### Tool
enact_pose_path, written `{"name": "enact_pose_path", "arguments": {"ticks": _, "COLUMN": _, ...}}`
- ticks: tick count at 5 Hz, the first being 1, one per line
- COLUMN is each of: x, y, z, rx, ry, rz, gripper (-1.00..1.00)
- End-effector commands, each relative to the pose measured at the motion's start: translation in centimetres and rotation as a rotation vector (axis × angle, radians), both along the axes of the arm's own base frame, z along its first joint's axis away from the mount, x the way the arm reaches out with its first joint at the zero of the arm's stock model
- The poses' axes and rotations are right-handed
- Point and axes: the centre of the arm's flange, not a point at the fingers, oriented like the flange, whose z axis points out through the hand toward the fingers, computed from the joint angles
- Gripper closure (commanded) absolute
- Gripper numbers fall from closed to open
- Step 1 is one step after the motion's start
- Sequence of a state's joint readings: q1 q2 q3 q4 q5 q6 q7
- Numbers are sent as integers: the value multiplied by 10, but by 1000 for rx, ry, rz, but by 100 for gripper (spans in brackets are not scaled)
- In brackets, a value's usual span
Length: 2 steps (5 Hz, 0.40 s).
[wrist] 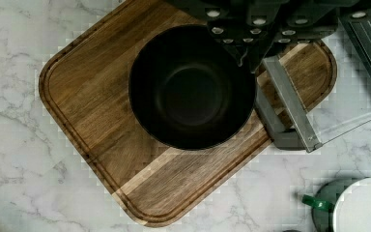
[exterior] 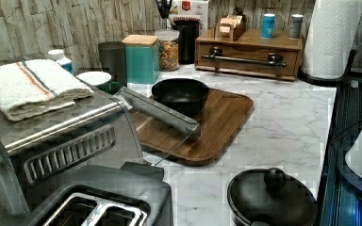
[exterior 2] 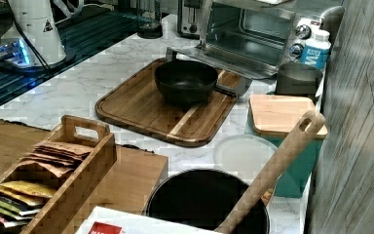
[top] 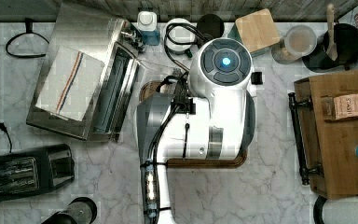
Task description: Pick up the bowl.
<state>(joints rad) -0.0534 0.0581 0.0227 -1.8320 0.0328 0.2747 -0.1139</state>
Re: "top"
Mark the black round lid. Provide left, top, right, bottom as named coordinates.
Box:
left=197, top=14, right=225, bottom=38

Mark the black utensil pot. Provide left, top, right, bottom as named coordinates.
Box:
left=302, top=23, right=358, bottom=73

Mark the wooden spoon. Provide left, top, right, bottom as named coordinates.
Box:
left=326, top=3, right=337, bottom=61

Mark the stash tea box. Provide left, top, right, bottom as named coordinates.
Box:
left=334, top=93, right=358, bottom=119

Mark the white round container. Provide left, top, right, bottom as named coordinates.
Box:
left=162, top=18, right=195, bottom=54

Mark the teal box with wooden lid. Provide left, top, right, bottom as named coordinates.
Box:
left=227, top=8, right=281, bottom=57

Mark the black cable loop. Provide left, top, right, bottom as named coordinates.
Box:
left=5, top=18, right=50, bottom=59

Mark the glass jar with lid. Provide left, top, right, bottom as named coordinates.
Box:
left=271, top=25, right=317, bottom=64

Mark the black pepper grinder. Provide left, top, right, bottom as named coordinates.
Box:
left=41, top=197, right=97, bottom=224

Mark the black toaster power cord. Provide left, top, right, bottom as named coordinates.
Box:
left=0, top=120, right=14, bottom=154

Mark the black two-slot toaster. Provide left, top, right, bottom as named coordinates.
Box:
left=0, top=144, right=75, bottom=202

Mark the striped white dish towel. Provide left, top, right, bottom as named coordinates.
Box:
left=35, top=47, right=104, bottom=121

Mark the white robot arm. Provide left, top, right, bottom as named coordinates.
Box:
left=134, top=37, right=255, bottom=224

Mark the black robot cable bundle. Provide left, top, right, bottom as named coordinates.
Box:
left=139, top=22, right=211, bottom=224

